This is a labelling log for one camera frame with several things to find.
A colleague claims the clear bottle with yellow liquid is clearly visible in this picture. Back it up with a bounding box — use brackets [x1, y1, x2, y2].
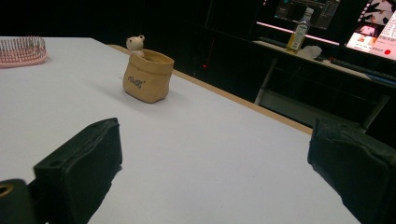
[285, 7, 316, 54]

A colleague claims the dark computer monitor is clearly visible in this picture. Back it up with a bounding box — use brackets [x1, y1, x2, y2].
[274, 0, 342, 32]

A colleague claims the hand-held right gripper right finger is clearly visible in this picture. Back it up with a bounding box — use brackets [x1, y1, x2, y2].
[306, 117, 396, 224]

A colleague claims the white metal stand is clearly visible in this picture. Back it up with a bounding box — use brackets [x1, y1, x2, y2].
[252, 39, 396, 133]

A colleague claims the bright computer monitor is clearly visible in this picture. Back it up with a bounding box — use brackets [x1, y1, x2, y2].
[345, 0, 396, 62]

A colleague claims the tan bear pen holder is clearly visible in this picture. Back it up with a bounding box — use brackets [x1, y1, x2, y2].
[121, 34, 176, 105]

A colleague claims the dark keyboard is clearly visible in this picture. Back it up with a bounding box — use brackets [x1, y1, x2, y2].
[329, 58, 396, 83]

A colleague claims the crumpled white wrapper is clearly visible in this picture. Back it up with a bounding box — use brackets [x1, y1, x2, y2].
[297, 45, 323, 61]

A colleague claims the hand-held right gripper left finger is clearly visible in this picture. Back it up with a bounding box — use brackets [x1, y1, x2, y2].
[33, 117, 123, 224]

